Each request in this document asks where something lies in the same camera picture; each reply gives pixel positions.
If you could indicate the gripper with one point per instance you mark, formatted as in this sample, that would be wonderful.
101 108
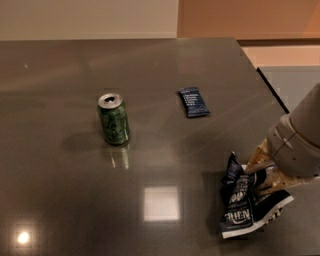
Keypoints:
286 144

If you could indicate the blue chip bag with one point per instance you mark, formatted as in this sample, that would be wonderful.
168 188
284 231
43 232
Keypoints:
244 209

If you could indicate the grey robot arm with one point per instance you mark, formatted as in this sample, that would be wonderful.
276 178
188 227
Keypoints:
291 148

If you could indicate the green soda can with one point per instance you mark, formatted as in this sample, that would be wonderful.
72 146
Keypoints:
113 117

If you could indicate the dark blue snack bar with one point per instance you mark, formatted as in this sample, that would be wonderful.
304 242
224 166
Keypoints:
193 102

